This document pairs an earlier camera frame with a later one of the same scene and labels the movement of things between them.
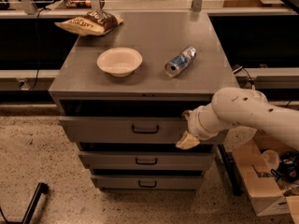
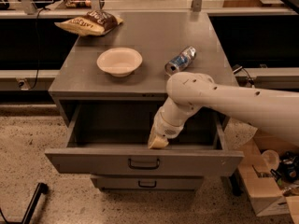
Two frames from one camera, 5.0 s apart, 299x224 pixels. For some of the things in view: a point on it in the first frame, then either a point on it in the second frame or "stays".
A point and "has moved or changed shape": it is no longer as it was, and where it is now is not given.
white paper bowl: (120, 61) stays
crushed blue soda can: (177, 63) stays
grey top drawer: (125, 130) has moved or changed shape
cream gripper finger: (187, 141) → (157, 142)
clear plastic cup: (269, 161) stays
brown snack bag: (104, 18) stays
